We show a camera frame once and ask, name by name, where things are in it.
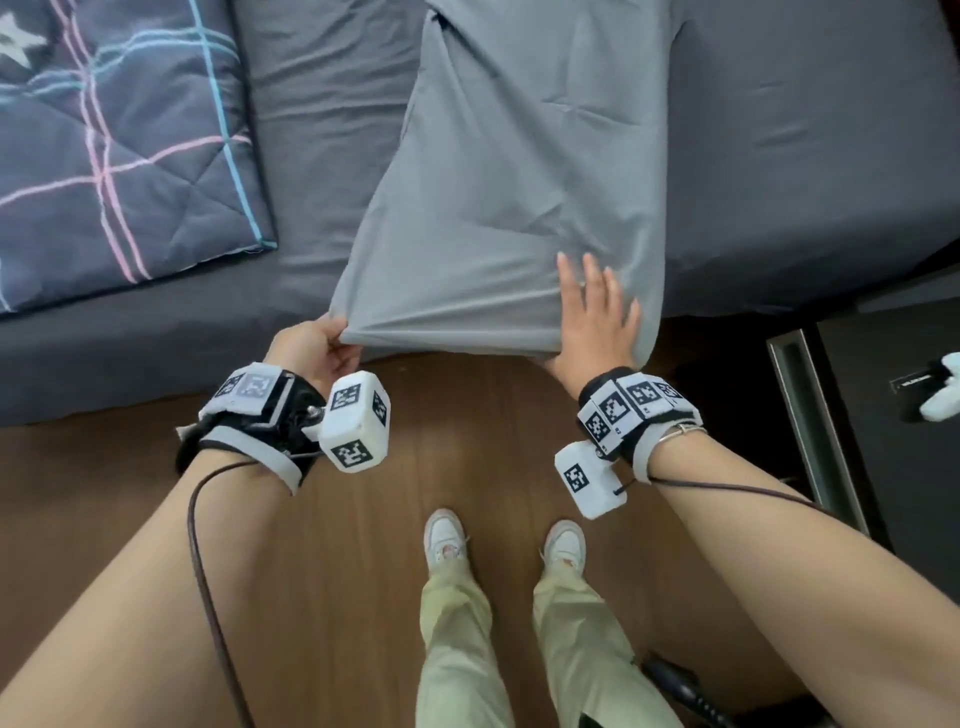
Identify person's right hand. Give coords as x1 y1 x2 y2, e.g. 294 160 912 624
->
543 251 643 400

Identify person's left hand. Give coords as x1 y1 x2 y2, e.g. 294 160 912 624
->
262 313 363 397

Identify grey pillowcase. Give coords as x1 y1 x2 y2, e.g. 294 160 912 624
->
329 0 670 361

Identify person's left forearm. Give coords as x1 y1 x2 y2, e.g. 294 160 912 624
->
0 449 301 728

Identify person's right forearm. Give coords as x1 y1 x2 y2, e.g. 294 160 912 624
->
648 431 960 728

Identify person's white right shoe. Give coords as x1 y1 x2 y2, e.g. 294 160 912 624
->
541 519 588 575

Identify person's white shoe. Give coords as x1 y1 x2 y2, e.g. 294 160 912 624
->
541 519 588 575
423 509 470 571

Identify person's white left shoe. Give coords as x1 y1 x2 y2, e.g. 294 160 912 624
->
423 509 470 571

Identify person's light green trousers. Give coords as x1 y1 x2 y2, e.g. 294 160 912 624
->
414 558 684 728

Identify dark grey bed sheet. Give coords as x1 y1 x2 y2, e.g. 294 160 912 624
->
0 0 960 429

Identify dark plaid quilt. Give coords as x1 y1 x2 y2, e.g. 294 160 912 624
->
0 0 277 315

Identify white game controller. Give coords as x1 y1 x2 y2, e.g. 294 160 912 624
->
918 353 960 423

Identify left wrist strap with markers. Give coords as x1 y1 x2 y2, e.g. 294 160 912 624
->
176 362 331 496

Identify wrist strap with markers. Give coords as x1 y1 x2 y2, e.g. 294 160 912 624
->
575 367 706 485
176 362 331 496

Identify right wrist strap with markers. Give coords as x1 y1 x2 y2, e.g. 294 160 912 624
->
575 367 706 485

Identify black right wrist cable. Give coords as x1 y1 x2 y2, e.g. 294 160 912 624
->
614 476 834 519

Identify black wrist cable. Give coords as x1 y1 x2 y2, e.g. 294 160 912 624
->
187 458 260 728
614 476 834 519

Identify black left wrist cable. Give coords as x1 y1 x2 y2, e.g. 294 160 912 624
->
187 458 260 728

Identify black nightstand with metal handle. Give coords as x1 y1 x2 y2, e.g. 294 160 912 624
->
766 299 960 586

